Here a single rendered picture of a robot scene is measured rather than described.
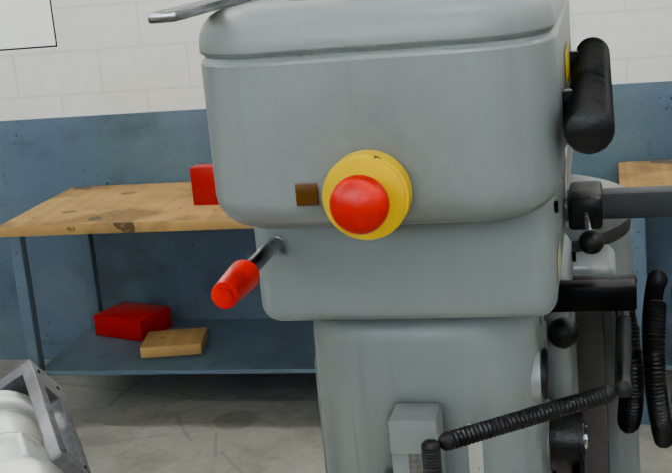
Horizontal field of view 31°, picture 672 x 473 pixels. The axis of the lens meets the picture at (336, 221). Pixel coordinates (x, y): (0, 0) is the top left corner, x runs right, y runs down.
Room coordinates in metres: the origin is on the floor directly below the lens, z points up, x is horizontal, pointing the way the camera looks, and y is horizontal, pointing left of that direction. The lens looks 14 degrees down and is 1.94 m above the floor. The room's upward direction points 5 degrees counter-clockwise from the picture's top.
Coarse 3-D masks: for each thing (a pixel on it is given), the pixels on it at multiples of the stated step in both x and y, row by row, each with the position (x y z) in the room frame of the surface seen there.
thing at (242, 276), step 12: (276, 240) 0.93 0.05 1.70; (264, 252) 0.89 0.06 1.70; (240, 264) 0.84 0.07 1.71; (252, 264) 0.84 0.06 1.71; (264, 264) 0.88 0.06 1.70; (228, 276) 0.81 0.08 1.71; (240, 276) 0.82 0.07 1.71; (252, 276) 0.83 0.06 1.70; (216, 288) 0.80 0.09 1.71; (228, 288) 0.80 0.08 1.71; (240, 288) 0.81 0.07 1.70; (252, 288) 0.83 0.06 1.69; (216, 300) 0.80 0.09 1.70; (228, 300) 0.80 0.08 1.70
